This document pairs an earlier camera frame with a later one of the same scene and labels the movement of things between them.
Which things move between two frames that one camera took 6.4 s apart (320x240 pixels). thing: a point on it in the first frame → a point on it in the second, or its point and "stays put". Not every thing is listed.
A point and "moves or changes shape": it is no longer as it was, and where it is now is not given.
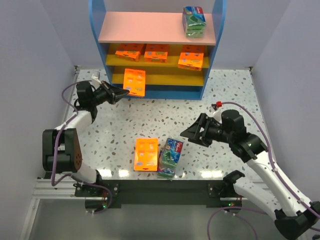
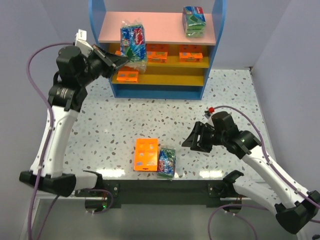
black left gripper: (109, 91) → (105, 59)
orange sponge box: (192, 57) moves or changes shape
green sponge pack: (194, 21) stays put
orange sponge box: (146, 154) stays put
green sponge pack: (170, 156) → (133, 45)
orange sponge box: (134, 81) moves or changes shape
